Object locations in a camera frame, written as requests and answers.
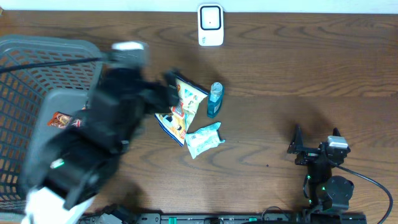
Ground yellow snack chip bag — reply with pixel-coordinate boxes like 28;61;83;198
154;76;208;146

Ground blue mouthwash bottle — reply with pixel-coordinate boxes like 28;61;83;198
207;82;224;118

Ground mint green wipes pack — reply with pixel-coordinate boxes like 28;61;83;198
185;122;225;159

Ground orange chocolate bar wrapper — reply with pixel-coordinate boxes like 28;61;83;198
47;112;83;129

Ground grey plastic mesh basket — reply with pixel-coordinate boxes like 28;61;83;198
1;35;103;213

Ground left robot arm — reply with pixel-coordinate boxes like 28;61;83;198
21;67;179;223

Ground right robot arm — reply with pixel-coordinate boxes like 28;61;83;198
287;126;354;221

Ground white barcode scanner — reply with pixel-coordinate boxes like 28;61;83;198
197;3;224;47

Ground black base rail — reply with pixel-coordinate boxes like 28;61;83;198
76;205;367;224

